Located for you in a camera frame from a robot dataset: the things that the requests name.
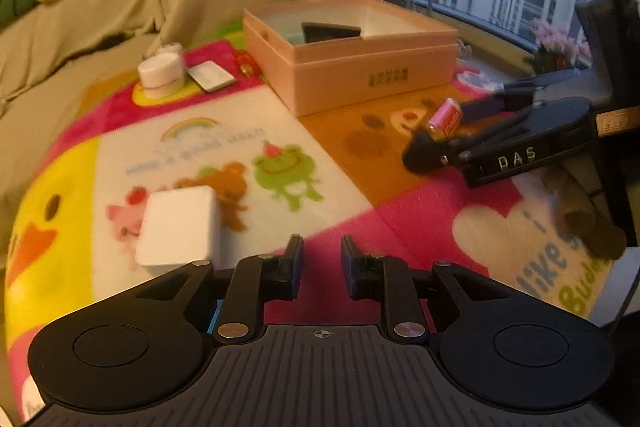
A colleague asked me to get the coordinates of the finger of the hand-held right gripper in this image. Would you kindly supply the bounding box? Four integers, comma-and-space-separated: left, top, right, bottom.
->
402, 119, 506, 175
457, 72, 593, 128

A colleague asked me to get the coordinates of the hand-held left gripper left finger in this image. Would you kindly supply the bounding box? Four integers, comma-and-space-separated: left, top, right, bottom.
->
134, 234, 306, 344

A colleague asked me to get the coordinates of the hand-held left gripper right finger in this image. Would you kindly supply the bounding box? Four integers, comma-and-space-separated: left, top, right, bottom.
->
340, 234, 506, 344

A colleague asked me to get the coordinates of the red small box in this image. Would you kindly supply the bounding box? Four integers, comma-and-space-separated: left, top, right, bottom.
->
427, 98, 462, 138

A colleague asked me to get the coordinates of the pink cardboard box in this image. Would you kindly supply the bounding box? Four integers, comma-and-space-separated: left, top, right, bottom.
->
242, 0, 460, 118

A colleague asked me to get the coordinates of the white square charger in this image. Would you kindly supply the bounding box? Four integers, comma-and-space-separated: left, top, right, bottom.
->
134, 186, 221, 269

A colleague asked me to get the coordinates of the black rigid case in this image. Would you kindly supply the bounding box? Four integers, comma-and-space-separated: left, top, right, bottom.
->
301, 22, 362, 44

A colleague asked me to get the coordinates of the white power bank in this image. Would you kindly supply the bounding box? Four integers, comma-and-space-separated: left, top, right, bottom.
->
186, 61, 237, 94

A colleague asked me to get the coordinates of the white round container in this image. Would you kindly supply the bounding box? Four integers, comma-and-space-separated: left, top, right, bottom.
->
137, 52, 187, 98

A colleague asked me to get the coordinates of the white plug adapter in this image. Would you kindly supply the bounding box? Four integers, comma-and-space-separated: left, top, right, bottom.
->
145, 42, 183, 58

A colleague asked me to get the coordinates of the pink flowering plant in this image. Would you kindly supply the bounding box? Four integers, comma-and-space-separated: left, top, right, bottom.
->
529, 18, 593, 72

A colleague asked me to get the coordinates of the colourful printed play mat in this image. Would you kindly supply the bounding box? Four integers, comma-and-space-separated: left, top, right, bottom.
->
5, 27, 616, 423

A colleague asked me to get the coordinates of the beige covered sofa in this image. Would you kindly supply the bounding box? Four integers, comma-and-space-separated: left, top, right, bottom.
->
0, 0, 337, 188

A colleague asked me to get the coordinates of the green plush pillow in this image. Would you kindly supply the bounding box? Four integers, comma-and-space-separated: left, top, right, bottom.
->
0, 0, 36, 28

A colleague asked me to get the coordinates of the dark furniture frame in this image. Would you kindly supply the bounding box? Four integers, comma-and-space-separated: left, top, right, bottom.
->
575, 0, 640, 228

